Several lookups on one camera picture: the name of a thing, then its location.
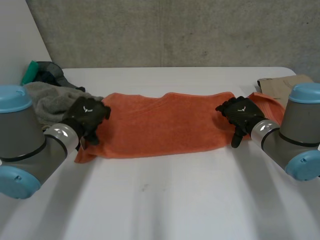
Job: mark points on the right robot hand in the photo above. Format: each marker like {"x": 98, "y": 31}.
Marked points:
{"x": 241, "y": 111}

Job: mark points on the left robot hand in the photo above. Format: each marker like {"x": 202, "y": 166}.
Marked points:
{"x": 86, "y": 110}

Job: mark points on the coral towel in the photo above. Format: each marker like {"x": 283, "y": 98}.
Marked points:
{"x": 165, "y": 125}

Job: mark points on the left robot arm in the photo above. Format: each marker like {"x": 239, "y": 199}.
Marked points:
{"x": 22, "y": 142}

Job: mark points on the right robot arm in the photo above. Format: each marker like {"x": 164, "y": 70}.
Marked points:
{"x": 292, "y": 135}

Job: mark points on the grey towel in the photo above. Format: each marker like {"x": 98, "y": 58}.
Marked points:
{"x": 51, "y": 102}

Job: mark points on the beige shorts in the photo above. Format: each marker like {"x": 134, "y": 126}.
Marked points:
{"x": 281, "y": 87}

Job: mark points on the dark blue cloth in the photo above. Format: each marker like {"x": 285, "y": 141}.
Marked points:
{"x": 51, "y": 73}

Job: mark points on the teal towel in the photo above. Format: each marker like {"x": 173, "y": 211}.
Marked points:
{"x": 30, "y": 72}

